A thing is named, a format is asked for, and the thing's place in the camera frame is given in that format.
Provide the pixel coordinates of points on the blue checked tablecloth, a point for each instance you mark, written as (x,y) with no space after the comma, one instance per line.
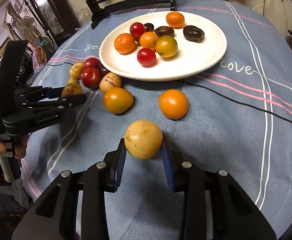
(223,130)

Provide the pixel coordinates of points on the clear plastic bag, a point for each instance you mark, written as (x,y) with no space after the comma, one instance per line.
(84,15)

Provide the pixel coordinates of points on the person's left hand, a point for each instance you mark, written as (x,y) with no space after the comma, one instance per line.
(22,146)

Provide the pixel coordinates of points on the yellow brown-spotted fruit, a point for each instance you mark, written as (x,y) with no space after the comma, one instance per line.
(77,69)

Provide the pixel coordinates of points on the dark red plum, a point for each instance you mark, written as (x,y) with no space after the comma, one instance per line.
(104,70)

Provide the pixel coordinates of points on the dark wooden mirror cabinet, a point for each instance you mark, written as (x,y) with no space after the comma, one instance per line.
(61,5)

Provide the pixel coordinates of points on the orange tangerine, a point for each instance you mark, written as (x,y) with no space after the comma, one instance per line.
(175,19)
(124,43)

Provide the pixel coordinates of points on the small dark purple plum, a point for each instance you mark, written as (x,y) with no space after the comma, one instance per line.
(149,26)

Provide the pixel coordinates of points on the white electric fan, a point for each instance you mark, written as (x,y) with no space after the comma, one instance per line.
(27,25)

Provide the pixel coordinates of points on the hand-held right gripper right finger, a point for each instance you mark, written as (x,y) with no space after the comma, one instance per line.
(167,170)

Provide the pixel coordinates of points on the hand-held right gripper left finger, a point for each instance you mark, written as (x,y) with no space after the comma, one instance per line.
(119,167)

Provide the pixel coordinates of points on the striped yellow melon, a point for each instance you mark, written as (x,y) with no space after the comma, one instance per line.
(110,82)

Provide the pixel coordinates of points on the pale yellow spotted fruit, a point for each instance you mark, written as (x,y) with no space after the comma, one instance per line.
(143,140)

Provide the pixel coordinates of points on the white round plate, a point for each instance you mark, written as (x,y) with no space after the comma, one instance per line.
(191,57)

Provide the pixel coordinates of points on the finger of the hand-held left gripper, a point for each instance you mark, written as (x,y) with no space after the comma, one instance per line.
(53,92)
(71,101)

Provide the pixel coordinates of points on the yellow-green tomato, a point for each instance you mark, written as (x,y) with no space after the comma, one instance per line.
(166,46)

